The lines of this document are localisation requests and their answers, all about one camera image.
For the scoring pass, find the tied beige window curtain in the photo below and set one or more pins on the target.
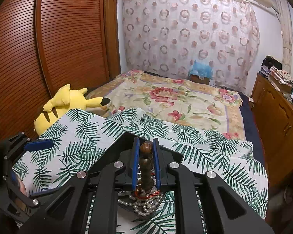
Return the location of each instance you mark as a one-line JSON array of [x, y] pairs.
[[287, 33]]

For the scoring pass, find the dark blue bed sheet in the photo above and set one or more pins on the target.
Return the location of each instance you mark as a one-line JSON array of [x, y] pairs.
[[251, 131]]

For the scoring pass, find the palm leaf print cloth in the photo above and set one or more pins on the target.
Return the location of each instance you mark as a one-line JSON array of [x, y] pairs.
[[81, 138]]

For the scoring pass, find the brown louvered wardrobe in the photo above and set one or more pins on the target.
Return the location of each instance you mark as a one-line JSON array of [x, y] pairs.
[[45, 44]]

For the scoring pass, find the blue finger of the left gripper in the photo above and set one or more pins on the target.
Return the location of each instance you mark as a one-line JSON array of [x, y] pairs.
[[44, 193], [41, 144]]

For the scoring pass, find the floral bed blanket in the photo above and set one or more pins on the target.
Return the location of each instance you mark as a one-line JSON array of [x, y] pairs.
[[178, 101]]

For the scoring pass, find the wooden sideboard cabinet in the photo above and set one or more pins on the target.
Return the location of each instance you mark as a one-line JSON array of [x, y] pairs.
[[274, 119]]

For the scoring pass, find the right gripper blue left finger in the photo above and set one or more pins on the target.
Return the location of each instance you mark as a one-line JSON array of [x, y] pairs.
[[134, 162]]

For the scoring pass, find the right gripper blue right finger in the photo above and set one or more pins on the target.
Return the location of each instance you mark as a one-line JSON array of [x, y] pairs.
[[156, 163]]

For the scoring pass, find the black open jewelry box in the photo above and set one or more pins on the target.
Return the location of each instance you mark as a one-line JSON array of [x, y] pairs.
[[146, 199]]

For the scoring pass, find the blue plush toy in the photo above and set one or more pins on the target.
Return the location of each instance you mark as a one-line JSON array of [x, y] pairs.
[[201, 70]]

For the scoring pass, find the folded clothes stack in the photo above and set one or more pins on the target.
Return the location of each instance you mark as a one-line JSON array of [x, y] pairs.
[[273, 71]]

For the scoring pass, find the yellow pikachu plush toy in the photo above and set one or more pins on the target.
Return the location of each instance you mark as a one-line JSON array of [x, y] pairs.
[[64, 100]]

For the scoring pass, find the circle patterned sheer curtain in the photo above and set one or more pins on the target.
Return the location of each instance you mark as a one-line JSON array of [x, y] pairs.
[[165, 37]]

